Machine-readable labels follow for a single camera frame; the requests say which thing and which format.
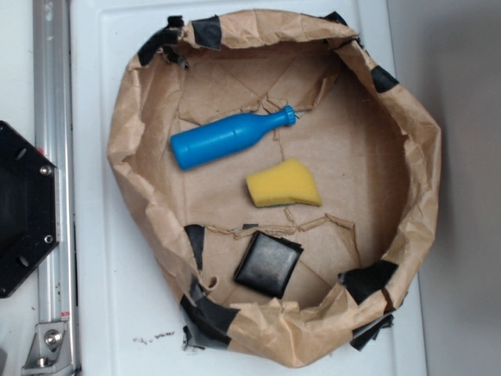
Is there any brown paper bag basin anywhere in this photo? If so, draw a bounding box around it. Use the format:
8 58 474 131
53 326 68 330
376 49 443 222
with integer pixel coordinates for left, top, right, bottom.
107 9 442 367

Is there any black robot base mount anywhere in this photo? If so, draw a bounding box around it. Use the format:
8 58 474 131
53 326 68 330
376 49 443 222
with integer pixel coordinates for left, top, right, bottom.
1 121 59 298

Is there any yellow sponge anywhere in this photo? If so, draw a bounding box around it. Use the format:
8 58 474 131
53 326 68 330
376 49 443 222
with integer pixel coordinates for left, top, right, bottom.
246 158 323 208

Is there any white plastic tray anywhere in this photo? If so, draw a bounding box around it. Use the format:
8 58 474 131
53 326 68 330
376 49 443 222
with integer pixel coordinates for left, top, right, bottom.
70 1 427 375

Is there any metal corner bracket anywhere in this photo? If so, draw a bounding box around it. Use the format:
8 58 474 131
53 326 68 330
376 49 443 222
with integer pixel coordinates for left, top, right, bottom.
21 321 72 375

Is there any aluminium extrusion rail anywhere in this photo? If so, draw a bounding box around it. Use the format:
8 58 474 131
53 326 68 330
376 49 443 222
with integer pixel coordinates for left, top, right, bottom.
32 1 81 375

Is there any blue plastic bottle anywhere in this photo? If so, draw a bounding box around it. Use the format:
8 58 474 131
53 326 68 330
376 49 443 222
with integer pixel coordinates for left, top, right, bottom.
170 106 296 170

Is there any black square pad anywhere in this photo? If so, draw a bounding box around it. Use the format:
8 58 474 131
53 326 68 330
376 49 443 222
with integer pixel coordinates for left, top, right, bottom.
233 231 304 298

